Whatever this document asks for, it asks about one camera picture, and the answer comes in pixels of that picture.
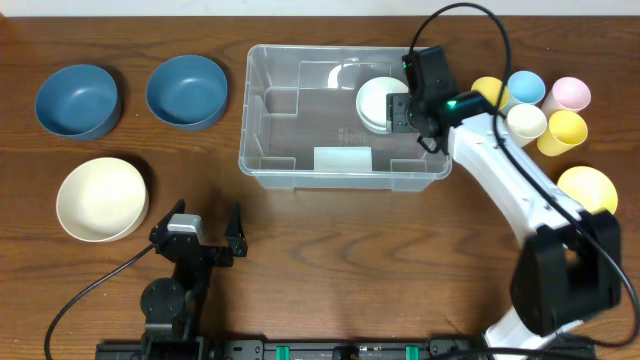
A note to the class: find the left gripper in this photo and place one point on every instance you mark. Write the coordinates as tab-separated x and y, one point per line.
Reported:
209	255

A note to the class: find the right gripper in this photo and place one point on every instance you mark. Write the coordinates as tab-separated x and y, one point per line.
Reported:
398	113

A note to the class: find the white small bowl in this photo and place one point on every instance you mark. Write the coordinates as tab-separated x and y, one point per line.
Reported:
371	103

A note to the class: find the yellow cup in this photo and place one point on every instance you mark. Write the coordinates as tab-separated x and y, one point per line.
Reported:
565	131
493	90

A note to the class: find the white cup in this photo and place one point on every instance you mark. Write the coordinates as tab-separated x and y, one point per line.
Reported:
525	123

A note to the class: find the light blue cup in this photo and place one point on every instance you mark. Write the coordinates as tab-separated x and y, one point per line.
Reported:
524	87

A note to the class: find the yellow small bowl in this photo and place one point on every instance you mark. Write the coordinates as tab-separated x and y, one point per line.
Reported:
589	187

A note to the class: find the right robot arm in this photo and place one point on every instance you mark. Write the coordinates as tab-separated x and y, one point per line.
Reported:
569	266

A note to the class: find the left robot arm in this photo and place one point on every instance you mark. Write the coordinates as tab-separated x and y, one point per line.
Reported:
172	306

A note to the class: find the cream large bowl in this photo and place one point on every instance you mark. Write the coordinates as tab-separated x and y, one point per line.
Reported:
102	200

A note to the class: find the clear plastic storage bin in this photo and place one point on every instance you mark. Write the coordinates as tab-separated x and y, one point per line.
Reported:
301	129

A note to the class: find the dark blue bowl near bin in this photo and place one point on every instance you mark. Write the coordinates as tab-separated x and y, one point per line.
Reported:
188	92

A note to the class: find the pink cup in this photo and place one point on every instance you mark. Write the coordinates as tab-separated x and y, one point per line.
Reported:
566	94

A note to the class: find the dark blue bowl far left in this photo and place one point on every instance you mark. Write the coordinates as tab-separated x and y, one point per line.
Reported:
79	102

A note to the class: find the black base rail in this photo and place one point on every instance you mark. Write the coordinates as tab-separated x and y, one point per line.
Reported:
255	349

